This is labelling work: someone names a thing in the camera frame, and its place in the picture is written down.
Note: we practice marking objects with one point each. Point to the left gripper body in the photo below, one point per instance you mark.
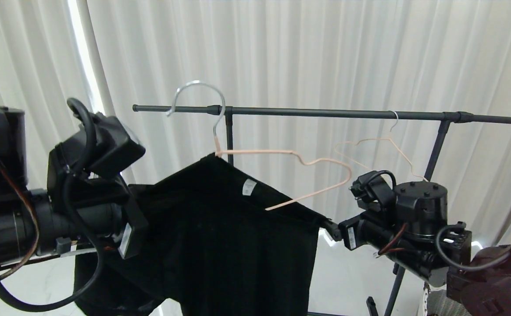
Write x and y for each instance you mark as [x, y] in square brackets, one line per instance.
[132, 232]

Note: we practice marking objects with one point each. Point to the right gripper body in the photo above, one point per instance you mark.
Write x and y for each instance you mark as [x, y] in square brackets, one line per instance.
[369, 235]

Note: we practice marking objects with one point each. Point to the black garment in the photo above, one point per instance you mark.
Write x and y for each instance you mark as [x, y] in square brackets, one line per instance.
[216, 245]

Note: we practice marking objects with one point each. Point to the pink clothes hanger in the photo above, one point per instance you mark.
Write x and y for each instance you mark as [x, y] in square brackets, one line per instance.
[387, 139]
[255, 152]

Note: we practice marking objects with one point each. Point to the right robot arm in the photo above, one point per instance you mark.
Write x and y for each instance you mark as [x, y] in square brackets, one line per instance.
[422, 202]

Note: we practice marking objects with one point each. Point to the white laundry basket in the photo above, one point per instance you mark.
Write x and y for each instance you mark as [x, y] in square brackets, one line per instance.
[439, 305]

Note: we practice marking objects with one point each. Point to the black clothes rack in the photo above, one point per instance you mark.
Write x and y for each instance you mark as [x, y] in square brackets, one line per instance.
[325, 113]

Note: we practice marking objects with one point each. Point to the white curtain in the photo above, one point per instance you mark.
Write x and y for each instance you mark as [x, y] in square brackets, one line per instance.
[281, 52]

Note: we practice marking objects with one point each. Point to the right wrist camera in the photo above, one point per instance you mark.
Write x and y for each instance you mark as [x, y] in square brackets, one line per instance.
[371, 191]

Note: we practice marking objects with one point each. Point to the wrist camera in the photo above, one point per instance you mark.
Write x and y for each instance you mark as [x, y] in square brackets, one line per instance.
[371, 191]
[106, 145]

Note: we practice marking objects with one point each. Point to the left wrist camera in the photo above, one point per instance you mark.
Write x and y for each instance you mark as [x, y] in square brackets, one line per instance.
[106, 145]

